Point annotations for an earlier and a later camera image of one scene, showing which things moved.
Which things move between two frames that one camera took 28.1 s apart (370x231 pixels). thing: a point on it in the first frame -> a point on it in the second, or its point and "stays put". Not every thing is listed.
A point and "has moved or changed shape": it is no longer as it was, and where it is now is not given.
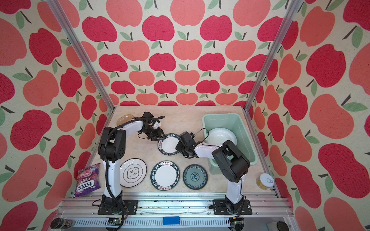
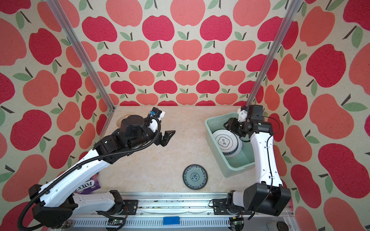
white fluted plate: (219, 135) has moved or changed shape
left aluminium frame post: (82, 51) stays put
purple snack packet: (87, 180) stays put
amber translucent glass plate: (124, 118) stays put
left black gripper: (158, 134) -> (166, 137)
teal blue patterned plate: (195, 176) stays put
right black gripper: (179, 146) -> (232, 123)
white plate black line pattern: (133, 172) -> (226, 140)
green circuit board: (114, 221) stays put
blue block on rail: (171, 220) stays put
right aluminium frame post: (290, 15) stays put
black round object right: (282, 226) stays put
